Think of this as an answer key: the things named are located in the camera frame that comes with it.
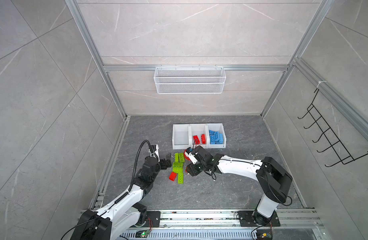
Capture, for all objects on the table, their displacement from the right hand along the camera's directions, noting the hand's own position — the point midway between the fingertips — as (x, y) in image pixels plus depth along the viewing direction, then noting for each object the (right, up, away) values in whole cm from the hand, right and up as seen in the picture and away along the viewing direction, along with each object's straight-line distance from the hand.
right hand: (190, 167), depth 88 cm
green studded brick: (-7, -3, +3) cm, 8 cm away
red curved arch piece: (-2, +8, -7) cm, 10 cm away
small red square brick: (-10, -5, 0) cm, 12 cm away
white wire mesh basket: (0, +56, +11) cm, 57 cm away
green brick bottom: (-6, -7, -1) cm, 9 cm away
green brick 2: (-6, +4, +8) cm, 10 cm away
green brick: (-8, +5, +5) cm, 11 cm away
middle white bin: (+7, +22, +21) cm, 31 cm away
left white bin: (-6, +17, +17) cm, 25 cm away
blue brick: (+18, +17, +12) cm, 27 cm away
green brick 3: (-8, 0, +4) cm, 8 cm away
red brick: (+10, +16, +15) cm, 24 cm away
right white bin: (+19, +24, +19) cm, 36 cm away
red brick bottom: (+5, +14, +16) cm, 22 cm away
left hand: (-16, +10, -3) cm, 19 cm away
